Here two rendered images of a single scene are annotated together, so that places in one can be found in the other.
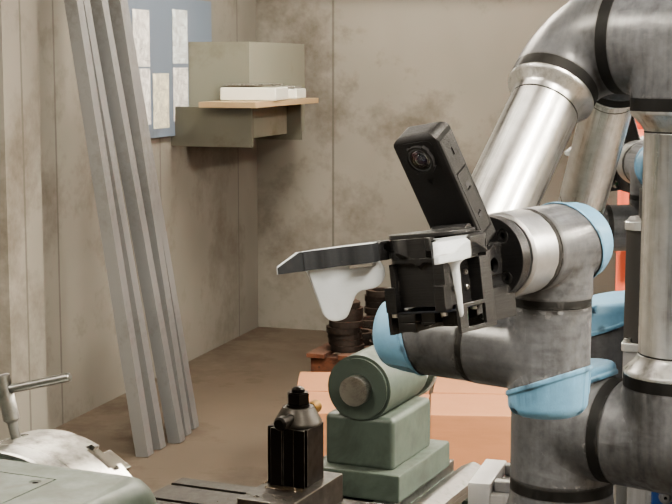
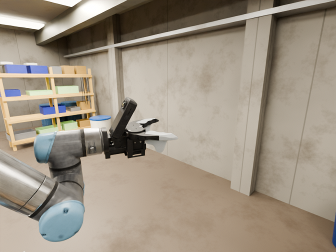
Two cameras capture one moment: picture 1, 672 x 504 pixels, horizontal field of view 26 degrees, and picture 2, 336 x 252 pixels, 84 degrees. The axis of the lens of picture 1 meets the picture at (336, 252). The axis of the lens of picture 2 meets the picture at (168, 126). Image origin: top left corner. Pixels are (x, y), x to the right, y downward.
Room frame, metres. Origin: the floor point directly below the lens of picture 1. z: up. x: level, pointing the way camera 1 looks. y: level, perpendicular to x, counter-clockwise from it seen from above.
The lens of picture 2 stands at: (1.59, 0.25, 1.73)
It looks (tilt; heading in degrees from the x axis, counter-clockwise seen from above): 15 degrees down; 207
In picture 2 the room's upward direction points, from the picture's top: straight up
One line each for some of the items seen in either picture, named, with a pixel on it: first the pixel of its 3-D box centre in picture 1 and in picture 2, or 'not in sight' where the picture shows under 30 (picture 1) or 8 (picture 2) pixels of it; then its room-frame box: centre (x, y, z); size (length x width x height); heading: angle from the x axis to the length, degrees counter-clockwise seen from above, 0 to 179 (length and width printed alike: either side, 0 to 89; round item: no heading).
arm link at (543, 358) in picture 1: (533, 352); (67, 183); (1.32, -0.18, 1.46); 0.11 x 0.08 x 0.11; 52
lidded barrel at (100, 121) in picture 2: not in sight; (101, 129); (-2.01, -3.67, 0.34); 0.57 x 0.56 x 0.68; 163
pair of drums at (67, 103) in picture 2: not in sight; (62, 116); (-2.27, -5.70, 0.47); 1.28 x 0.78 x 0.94; 163
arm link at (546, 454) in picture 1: (568, 418); not in sight; (1.60, -0.26, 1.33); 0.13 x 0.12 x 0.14; 52
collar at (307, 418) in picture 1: (298, 414); not in sight; (2.41, 0.06, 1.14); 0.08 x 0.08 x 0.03
